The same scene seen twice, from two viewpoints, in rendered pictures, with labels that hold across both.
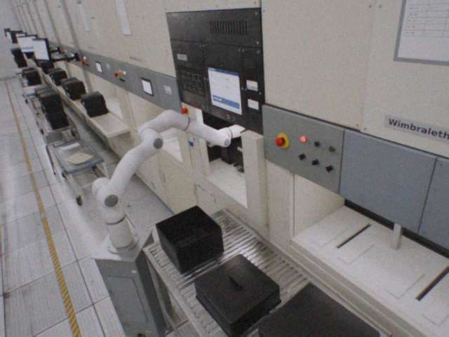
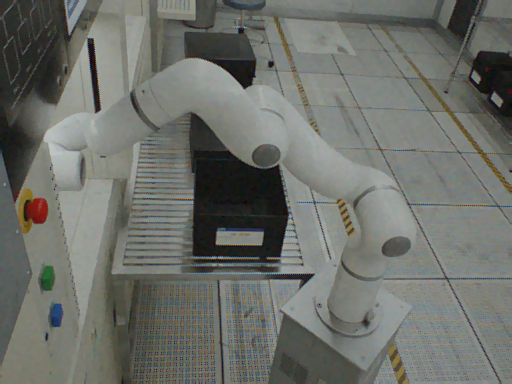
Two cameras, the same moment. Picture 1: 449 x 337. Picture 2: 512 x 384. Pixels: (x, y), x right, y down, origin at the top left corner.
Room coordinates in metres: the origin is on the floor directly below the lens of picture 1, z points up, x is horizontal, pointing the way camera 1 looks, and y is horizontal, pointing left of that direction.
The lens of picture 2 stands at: (2.46, 0.71, 1.86)
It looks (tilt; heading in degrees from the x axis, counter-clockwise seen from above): 38 degrees down; 201
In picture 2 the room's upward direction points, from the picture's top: 8 degrees clockwise
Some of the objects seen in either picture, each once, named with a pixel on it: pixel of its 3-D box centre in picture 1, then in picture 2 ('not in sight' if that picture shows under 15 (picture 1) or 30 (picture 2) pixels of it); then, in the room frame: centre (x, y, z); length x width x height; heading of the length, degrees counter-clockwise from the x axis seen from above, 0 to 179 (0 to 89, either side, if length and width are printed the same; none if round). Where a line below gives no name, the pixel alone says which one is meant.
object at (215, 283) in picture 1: (236, 289); (228, 137); (1.00, 0.01, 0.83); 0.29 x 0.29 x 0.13; 34
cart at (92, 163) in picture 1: (83, 168); not in sight; (3.68, 1.82, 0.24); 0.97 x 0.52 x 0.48; 34
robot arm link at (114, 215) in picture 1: (107, 199); (378, 239); (1.53, 0.68, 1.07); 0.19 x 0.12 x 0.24; 30
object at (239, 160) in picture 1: (248, 144); not in sight; (2.00, -0.19, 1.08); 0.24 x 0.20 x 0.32; 31
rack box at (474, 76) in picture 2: not in sight; (492, 72); (-1.83, 0.98, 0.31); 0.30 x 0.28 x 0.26; 29
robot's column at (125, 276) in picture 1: (137, 285); (322, 380); (1.50, 0.67, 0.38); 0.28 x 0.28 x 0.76; 76
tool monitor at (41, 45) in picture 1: (56, 50); not in sight; (4.49, 2.01, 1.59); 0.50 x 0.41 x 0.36; 121
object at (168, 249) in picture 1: (189, 237); (237, 206); (1.37, 0.24, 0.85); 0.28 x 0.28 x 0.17; 30
